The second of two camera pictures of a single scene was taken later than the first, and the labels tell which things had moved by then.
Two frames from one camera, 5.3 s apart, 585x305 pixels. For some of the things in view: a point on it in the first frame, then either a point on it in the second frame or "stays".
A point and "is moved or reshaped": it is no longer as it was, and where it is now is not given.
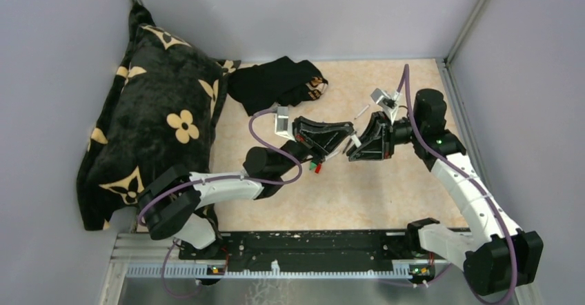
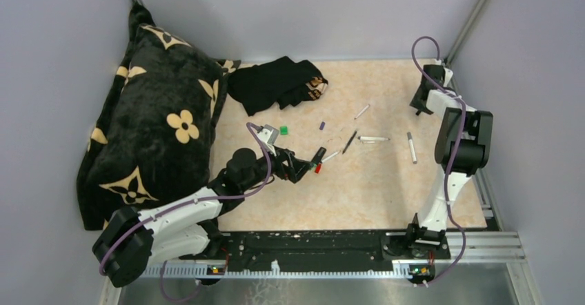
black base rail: [363, 251] stays
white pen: [356, 140] is moved or reshaped
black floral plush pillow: [158, 111] stays
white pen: [362, 112] stays
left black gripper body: [301, 136] to [291, 165]
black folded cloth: [277, 83] stays
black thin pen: [348, 145] stays
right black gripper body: [385, 140] to [418, 105]
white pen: [332, 154] stays
